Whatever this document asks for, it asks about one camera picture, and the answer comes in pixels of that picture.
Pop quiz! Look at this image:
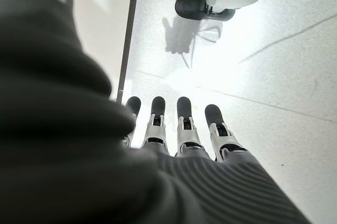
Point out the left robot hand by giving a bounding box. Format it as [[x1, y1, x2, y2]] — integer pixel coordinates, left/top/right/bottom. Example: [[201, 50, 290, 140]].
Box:
[[0, 0, 312, 224]]

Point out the dark cabinet base strip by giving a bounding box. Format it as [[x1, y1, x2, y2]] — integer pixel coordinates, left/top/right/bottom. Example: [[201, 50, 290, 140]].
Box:
[[116, 0, 142, 103]]

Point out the white cabinet door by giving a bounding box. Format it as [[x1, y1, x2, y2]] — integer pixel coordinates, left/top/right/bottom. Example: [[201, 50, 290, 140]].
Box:
[[67, 0, 136, 95]]

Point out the black robot left foot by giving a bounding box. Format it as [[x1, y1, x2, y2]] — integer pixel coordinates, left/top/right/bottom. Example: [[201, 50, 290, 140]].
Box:
[[175, 0, 236, 22]]

